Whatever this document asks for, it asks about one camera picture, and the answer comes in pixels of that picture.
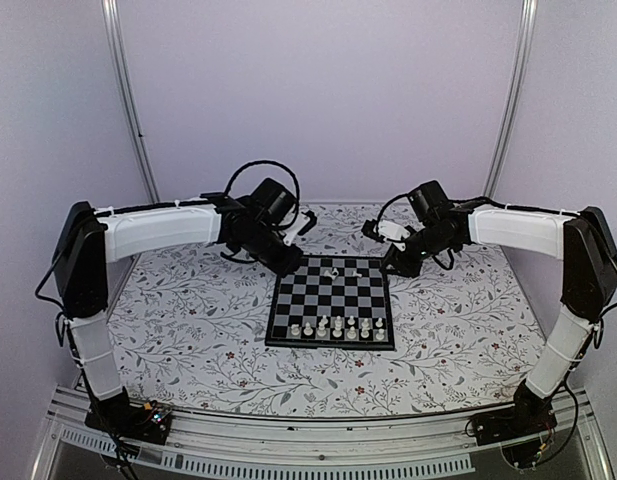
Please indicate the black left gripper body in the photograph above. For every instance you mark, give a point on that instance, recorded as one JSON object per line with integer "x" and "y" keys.
{"x": 262, "y": 250}

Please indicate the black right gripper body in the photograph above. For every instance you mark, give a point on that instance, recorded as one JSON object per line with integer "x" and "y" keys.
{"x": 433, "y": 245}

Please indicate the white bishop chess piece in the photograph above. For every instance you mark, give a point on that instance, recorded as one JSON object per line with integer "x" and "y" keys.
{"x": 321, "y": 331}
{"x": 337, "y": 330}

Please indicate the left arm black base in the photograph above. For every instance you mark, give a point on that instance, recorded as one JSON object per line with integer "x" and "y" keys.
{"x": 149, "y": 422}

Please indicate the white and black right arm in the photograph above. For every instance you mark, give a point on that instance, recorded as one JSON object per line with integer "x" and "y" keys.
{"x": 580, "y": 240}

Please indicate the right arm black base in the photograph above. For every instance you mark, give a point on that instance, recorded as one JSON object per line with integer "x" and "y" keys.
{"x": 524, "y": 430}

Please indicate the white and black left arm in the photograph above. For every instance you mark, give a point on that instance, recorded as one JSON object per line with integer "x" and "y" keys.
{"x": 92, "y": 239}

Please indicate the white piece showing black base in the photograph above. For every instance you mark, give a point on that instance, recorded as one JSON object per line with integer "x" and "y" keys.
{"x": 332, "y": 274}

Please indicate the black and white chessboard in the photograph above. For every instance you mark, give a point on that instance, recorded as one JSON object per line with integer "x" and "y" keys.
{"x": 306, "y": 295}

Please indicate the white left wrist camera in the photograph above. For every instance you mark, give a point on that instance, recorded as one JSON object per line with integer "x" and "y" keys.
{"x": 303, "y": 224}

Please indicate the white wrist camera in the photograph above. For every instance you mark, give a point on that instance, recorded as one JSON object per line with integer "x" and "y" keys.
{"x": 303, "y": 224}
{"x": 387, "y": 231}

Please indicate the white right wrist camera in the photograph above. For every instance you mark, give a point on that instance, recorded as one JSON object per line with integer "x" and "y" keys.
{"x": 387, "y": 231}

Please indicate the aluminium front rail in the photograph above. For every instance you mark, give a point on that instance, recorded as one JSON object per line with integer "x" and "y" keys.
{"x": 215, "y": 445}

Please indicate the right aluminium frame post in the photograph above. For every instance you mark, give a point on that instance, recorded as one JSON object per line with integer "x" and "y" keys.
{"x": 520, "y": 62}

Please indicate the aluminium frame post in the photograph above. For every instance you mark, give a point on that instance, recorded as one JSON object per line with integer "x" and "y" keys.
{"x": 114, "y": 35}
{"x": 520, "y": 62}

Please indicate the left aluminium frame post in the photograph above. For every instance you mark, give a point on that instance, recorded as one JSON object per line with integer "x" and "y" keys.
{"x": 114, "y": 35}

